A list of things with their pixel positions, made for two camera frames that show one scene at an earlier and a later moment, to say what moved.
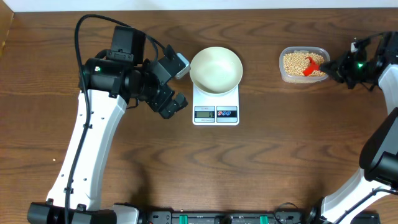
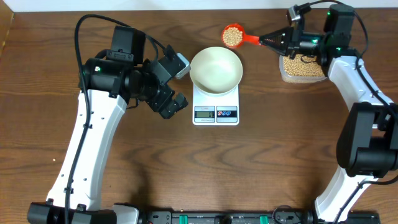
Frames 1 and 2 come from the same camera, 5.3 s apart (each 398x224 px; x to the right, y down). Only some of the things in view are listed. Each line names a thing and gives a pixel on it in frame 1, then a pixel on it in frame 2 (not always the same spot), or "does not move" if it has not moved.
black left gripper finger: (180, 102) does not move
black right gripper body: (356, 70) -> (305, 43)
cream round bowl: (216, 70) does not move
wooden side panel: (6, 17) does not move
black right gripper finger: (335, 68) -> (279, 40)
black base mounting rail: (228, 217) does not move
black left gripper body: (149, 89) does not move
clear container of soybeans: (301, 65) does not move
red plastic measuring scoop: (312, 67) -> (233, 35)
